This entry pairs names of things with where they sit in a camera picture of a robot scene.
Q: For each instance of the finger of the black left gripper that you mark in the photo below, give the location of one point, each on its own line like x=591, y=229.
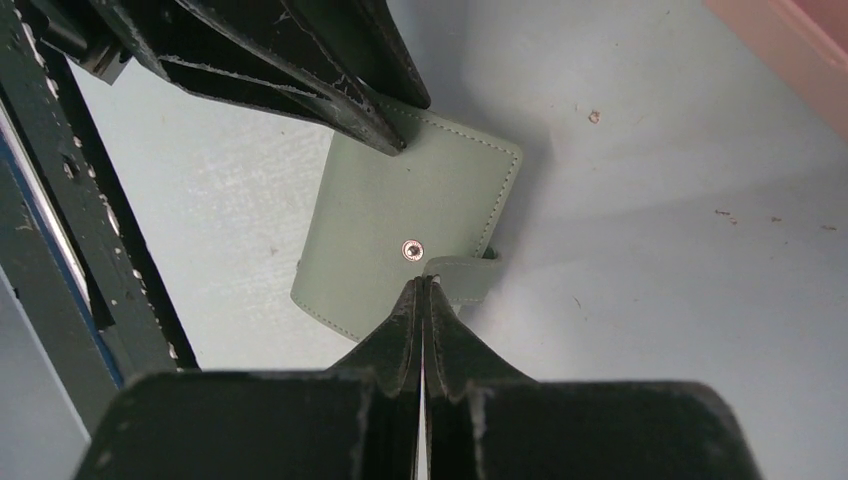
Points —
x=233, y=52
x=350, y=49

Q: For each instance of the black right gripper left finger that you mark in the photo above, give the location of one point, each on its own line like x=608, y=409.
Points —
x=358, y=419

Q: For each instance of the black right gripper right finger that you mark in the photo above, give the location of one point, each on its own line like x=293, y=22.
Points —
x=486, y=419

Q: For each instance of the pink oval tray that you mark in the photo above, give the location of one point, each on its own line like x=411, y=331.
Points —
x=803, y=42

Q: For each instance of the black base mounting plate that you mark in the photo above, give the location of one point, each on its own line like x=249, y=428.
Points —
x=71, y=247

